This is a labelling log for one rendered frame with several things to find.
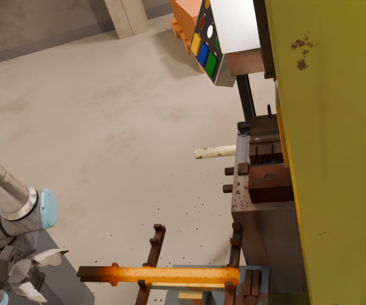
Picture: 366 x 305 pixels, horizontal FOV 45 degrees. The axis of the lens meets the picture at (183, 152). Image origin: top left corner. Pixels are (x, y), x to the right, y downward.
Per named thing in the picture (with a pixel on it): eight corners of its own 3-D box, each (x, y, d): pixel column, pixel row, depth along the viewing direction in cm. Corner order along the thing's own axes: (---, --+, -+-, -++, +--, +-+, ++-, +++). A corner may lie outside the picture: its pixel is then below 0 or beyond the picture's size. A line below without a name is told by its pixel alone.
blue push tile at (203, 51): (202, 66, 178) (207, 48, 175) (197, 58, 184) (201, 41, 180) (207, 67, 179) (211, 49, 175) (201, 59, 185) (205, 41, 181)
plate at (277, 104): (285, 167, 97) (275, 106, 86) (284, 140, 104) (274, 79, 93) (294, 167, 97) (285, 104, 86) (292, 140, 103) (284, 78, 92)
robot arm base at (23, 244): (-15, 273, 178) (-29, 259, 172) (-4, 236, 193) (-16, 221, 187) (28, 264, 176) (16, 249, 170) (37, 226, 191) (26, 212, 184)
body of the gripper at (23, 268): (49, 275, 125) (13, 274, 128) (35, 256, 119) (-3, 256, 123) (38, 299, 119) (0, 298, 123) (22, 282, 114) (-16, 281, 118)
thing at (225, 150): (196, 162, 196) (193, 154, 192) (197, 154, 199) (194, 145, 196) (299, 152, 183) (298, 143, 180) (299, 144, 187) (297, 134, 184)
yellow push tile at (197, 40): (195, 56, 187) (200, 38, 182) (190, 49, 192) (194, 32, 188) (199, 56, 187) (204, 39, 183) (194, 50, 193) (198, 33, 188)
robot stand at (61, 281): (48, 345, 216) (-20, 278, 177) (55, 304, 232) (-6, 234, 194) (91, 337, 213) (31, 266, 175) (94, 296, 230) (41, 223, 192)
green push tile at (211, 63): (210, 77, 171) (216, 59, 167) (204, 69, 177) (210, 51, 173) (215, 78, 171) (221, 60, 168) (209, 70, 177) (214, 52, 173)
